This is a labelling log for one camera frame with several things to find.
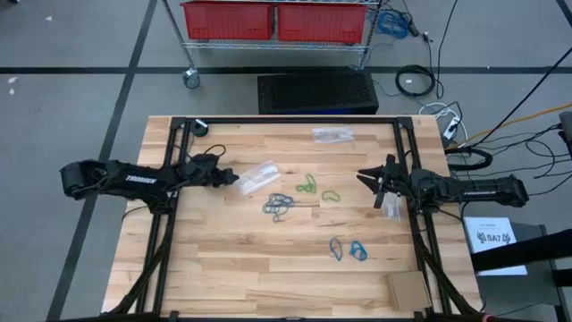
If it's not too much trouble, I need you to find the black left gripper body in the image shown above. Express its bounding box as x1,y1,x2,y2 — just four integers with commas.
181,154,227,189

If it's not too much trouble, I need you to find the blue coiled cable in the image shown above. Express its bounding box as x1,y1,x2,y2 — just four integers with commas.
376,8,412,40

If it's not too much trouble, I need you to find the black perforated floor mat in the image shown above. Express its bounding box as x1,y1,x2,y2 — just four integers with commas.
257,71,380,115

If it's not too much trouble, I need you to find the blue rubber band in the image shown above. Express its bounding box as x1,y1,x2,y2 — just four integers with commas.
329,236,344,262
349,241,369,261
349,240,369,262

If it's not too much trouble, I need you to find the grey box device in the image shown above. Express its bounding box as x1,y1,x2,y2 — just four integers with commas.
558,110,572,157

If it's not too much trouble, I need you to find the white printed paper sheet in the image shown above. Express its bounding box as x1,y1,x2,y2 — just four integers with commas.
463,216,528,276

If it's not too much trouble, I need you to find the grey side stand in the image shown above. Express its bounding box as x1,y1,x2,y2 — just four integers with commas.
473,222,564,322

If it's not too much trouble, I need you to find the black aluminium table frame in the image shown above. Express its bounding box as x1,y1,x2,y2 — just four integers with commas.
105,114,486,322

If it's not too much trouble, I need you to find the black coiled cable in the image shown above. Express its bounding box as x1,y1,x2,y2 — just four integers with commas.
394,64,437,98

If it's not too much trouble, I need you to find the small round spool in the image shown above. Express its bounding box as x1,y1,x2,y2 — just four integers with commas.
190,118,210,138

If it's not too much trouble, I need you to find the white power strip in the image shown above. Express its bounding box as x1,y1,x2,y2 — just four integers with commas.
442,114,461,140

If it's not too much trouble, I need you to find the white coiled cable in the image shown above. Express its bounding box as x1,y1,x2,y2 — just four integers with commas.
418,101,468,144

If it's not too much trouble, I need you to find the yellow floor cable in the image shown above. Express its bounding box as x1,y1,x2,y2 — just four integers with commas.
450,102,572,148

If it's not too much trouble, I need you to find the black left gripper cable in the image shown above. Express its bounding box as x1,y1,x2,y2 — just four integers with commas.
187,143,227,169

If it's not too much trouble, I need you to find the thick black slanted cable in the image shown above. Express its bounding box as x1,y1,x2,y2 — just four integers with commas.
471,56,572,148

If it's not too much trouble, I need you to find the brown cardboard box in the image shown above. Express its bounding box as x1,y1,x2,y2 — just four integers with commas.
386,270,433,312

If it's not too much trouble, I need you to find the chrome wire shelf cart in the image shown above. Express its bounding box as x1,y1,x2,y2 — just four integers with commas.
160,0,385,89

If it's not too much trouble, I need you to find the black power adapter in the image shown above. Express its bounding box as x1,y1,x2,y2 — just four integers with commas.
401,12,433,44

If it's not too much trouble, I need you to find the thick black hose loop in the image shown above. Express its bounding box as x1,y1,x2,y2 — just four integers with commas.
444,146,494,172

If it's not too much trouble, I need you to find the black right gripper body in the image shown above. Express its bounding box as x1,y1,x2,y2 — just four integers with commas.
373,154,420,211

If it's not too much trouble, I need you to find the black slanted beam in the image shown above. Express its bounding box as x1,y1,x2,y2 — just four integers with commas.
469,230,572,273

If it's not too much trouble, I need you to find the red plastic bin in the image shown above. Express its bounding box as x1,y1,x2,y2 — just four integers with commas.
180,0,275,41
275,2,368,45

